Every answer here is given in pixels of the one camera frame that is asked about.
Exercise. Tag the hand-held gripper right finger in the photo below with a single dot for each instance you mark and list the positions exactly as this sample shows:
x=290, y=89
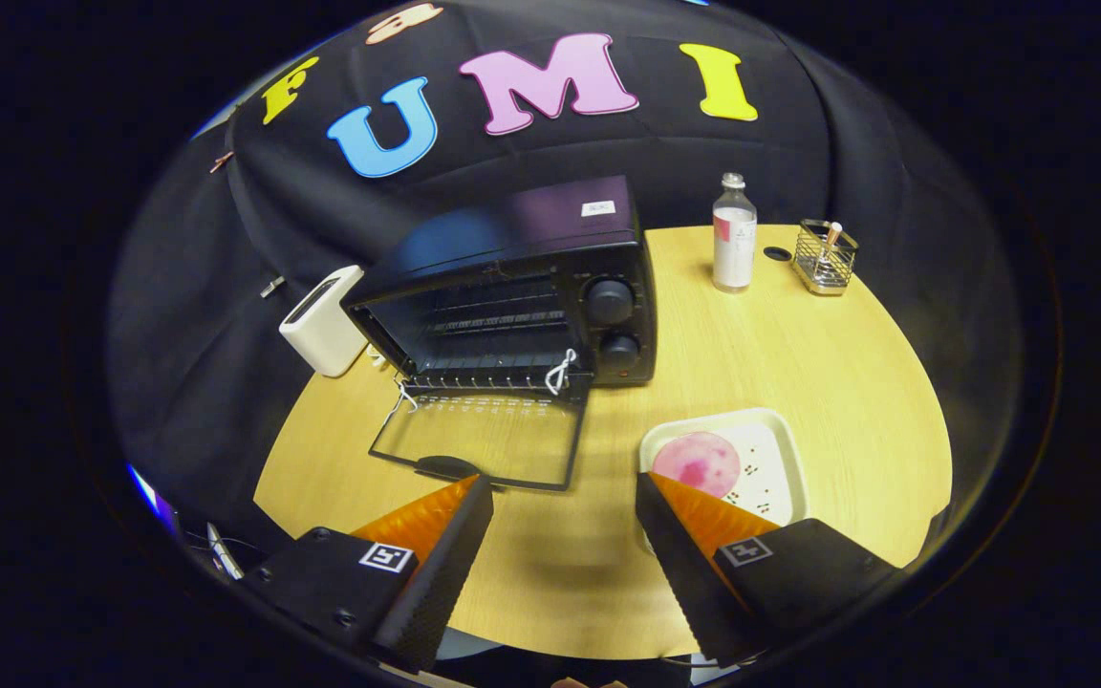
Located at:
x=684, y=573

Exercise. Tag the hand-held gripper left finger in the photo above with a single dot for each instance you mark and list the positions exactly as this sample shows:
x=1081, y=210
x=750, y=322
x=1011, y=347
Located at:
x=445, y=573

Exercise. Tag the pink ham slice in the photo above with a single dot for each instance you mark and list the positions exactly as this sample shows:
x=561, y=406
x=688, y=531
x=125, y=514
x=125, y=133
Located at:
x=694, y=463

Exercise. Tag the white square tray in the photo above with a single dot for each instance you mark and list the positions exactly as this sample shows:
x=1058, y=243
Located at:
x=770, y=449

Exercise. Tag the black toaster oven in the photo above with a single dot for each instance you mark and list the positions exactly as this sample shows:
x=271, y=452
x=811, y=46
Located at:
x=512, y=239

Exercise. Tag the white toaster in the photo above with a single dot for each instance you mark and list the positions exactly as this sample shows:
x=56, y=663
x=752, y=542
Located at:
x=321, y=330

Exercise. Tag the clear plastic bottle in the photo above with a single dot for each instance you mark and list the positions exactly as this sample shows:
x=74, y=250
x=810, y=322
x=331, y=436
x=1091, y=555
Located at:
x=734, y=253

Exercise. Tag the black table grommet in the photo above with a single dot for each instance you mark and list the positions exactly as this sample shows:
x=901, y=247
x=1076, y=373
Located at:
x=777, y=253

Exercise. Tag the silver cloth clip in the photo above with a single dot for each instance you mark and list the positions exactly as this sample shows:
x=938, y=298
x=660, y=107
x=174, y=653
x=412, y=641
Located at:
x=271, y=287

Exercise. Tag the small wooden stick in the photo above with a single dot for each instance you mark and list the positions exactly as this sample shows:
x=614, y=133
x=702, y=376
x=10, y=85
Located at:
x=831, y=237

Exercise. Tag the reddish cloth clip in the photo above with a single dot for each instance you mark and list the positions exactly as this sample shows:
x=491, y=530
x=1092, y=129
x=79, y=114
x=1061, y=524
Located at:
x=221, y=161

